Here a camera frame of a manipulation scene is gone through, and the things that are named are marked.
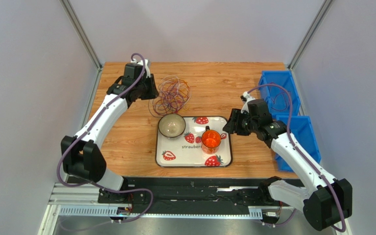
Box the red cable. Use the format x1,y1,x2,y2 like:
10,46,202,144
267,82,292,112

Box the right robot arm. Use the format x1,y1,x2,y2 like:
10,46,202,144
223,99,353,231

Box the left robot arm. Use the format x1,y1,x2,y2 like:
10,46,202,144
58,59,159,192

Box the orange transparent mug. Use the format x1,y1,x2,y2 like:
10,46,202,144
201,126,222,154

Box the beige ceramic bowl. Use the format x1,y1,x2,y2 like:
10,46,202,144
158,114,186,138

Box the near blue plastic bin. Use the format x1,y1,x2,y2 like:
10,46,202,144
275,115,321,172

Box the white strawberry tray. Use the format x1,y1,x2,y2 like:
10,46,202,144
156,116,233,167

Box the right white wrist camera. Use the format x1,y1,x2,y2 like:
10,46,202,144
240,92,255,114

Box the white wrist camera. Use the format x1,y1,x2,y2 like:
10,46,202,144
240,92,255,114
131,58,152,79

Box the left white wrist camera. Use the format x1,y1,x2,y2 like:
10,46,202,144
131,58,152,79

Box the tangled cable bundle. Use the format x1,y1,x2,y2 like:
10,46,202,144
148,74,192,118

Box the aluminium frame rail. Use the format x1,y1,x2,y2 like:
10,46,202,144
38,182,352,235

